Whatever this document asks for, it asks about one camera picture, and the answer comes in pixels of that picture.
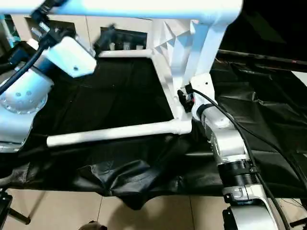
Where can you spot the dark rounded robot foot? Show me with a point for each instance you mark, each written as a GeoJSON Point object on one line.
{"type": "Point", "coordinates": [93, 226]}

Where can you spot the black metal workbench leg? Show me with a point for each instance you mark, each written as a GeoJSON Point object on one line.
{"type": "Point", "coordinates": [20, 215]}

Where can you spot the black metal rail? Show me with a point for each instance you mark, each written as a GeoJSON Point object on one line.
{"type": "Point", "coordinates": [263, 60]}

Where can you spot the black metal stand foot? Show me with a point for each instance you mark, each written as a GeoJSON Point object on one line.
{"type": "Point", "coordinates": [299, 222]}

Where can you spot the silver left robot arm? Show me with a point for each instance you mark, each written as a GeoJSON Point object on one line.
{"type": "Point", "coordinates": [21, 107]}

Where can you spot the black plastic mat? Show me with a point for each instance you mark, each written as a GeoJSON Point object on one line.
{"type": "Point", "coordinates": [108, 95]}

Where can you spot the teal plastic stool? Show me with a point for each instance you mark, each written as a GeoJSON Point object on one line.
{"type": "Point", "coordinates": [12, 36]}

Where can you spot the white plastic table top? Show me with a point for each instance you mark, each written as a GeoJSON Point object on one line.
{"type": "Point", "coordinates": [178, 79]}

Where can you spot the white cabinet with glass doors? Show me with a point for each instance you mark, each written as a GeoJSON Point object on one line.
{"type": "Point", "coordinates": [91, 33]}

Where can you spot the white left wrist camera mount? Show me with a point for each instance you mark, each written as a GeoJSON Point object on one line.
{"type": "Point", "coordinates": [72, 57]}

